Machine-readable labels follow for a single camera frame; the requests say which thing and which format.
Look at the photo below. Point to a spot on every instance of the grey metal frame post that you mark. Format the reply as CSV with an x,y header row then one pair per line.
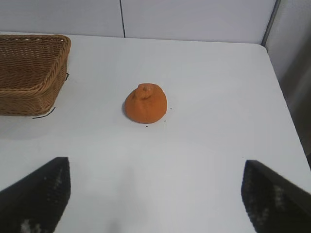
x,y
271,23

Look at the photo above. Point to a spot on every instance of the brown woven wicker basket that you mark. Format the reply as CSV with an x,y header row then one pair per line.
x,y
26,80

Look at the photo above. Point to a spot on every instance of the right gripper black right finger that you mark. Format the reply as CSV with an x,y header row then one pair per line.
x,y
274,204

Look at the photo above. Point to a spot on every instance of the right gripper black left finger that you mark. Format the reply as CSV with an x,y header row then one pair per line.
x,y
36,199

